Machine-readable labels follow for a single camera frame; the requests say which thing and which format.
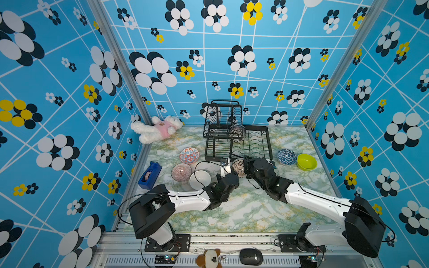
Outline lime green bowl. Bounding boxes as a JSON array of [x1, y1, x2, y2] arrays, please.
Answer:
[[297, 154, 318, 171]]

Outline blue tape dispenser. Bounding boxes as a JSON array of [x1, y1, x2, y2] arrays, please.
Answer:
[[138, 161, 162, 190]]

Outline black computer mouse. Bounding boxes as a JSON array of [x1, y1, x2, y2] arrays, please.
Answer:
[[239, 248, 263, 266]]

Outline black white leaf bowl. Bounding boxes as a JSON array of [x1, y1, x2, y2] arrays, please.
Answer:
[[229, 125, 246, 140]]

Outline right circuit board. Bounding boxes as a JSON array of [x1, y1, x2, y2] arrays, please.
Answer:
[[299, 255, 318, 268]]

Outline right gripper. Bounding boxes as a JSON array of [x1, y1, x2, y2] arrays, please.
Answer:
[[243, 155, 267, 192]]

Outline blue triangle pattern bowl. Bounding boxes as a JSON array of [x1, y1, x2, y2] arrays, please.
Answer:
[[277, 149, 297, 165]]

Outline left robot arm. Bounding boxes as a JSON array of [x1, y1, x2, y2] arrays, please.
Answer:
[[128, 173, 240, 248]]

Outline circuit board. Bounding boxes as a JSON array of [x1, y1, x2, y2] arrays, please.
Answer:
[[299, 255, 318, 268], [154, 255, 177, 264]]

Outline plain white bowl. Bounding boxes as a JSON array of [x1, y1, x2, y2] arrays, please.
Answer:
[[189, 170, 212, 191]]

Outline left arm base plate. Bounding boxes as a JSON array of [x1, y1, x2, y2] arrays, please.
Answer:
[[144, 234, 191, 252]]

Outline pink striped bowl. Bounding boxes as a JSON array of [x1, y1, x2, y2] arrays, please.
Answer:
[[171, 163, 192, 182]]

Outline white plush toy pink shirt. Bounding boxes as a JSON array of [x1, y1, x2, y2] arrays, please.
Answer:
[[131, 116, 183, 145]]

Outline left circuit board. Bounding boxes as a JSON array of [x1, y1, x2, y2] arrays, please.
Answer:
[[154, 255, 177, 264]]

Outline brown plush dog toy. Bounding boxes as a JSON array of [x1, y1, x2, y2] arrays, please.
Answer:
[[196, 249, 222, 268]]

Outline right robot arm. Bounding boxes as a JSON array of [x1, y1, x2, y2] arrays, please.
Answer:
[[244, 156, 387, 258]]

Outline black wire dish rack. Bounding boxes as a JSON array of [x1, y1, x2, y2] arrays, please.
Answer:
[[200, 100, 273, 162]]

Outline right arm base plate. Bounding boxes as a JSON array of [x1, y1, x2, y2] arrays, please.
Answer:
[[278, 234, 326, 253]]

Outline red blue patterned bowl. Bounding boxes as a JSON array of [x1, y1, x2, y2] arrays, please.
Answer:
[[179, 147, 200, 165]]

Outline brown white patterned bowl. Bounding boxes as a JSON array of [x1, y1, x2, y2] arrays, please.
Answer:
[[232, 159, 246, 178]]

